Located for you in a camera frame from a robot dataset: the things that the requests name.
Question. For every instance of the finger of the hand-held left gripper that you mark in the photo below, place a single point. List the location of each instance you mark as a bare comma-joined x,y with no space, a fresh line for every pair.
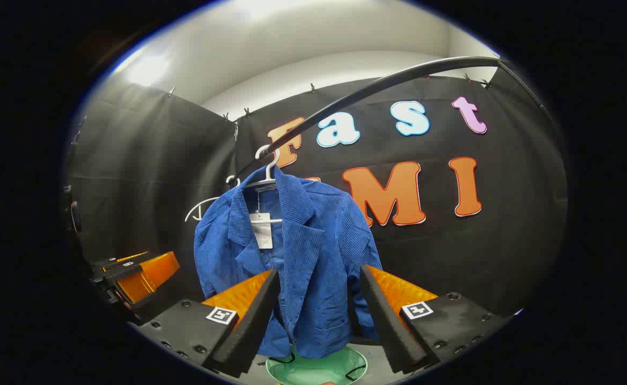
150,272

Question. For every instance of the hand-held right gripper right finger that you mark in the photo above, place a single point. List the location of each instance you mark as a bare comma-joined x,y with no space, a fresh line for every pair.
385,315

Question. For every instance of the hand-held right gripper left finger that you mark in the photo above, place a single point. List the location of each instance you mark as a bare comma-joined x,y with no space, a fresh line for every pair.
254,315

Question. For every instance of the green laundry hamper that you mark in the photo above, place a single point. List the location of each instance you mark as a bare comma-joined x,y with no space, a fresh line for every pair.
318,371

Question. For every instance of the white plastic clothes hanger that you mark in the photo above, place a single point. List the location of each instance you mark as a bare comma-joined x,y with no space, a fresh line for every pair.
198,207
268,172

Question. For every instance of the black clothes rack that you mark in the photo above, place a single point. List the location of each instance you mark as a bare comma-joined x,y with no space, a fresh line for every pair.
377,88

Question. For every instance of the plain black backdrop cloth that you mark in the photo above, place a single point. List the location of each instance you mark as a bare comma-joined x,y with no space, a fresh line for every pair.
142,187

